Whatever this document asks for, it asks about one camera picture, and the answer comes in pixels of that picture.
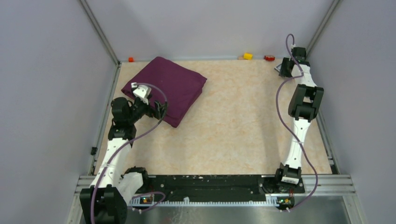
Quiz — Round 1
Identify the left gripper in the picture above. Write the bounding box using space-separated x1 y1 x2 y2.
127 94 167 123

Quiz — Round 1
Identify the purple cloth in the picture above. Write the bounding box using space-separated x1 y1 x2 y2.
121 56 207 128

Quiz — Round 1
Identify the blue playing card deck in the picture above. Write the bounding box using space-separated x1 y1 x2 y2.
274 64 282 74

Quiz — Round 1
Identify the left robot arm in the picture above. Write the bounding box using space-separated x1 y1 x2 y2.
79 97 168 224

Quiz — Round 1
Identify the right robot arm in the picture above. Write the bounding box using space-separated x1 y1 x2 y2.
274 45 324 192

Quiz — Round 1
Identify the red small block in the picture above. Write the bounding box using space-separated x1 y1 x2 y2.
264 55 276 61

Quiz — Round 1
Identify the yellow small block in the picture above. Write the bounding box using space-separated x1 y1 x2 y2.
243 53 253 60

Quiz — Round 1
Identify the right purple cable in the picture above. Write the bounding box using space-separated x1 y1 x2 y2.
275 33 319 212

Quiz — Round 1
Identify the purple cable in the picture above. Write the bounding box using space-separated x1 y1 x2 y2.
90 83 169 224
275 33 319 212

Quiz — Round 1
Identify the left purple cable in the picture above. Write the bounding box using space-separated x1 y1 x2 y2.
90 83 169 224

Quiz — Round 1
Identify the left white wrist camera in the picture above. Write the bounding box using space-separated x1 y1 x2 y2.
131 83 152 105

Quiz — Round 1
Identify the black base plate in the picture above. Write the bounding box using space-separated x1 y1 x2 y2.
138 175 305 202

